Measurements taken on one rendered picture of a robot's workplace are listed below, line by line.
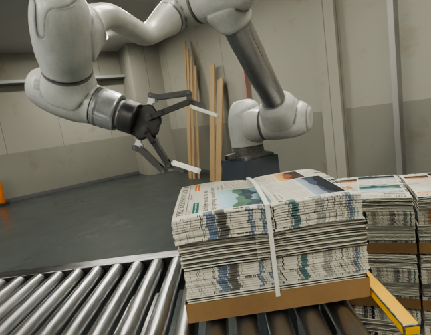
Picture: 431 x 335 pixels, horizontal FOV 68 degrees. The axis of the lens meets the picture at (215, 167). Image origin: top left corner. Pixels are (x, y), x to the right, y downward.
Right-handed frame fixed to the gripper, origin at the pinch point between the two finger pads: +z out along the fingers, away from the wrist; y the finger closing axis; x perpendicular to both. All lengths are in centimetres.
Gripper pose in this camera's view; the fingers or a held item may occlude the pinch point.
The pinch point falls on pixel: (204, 142)
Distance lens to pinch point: 74.2
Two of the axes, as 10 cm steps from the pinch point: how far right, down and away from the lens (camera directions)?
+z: 9.5, 3.2, 0.3
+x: -0.2, 1.6, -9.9
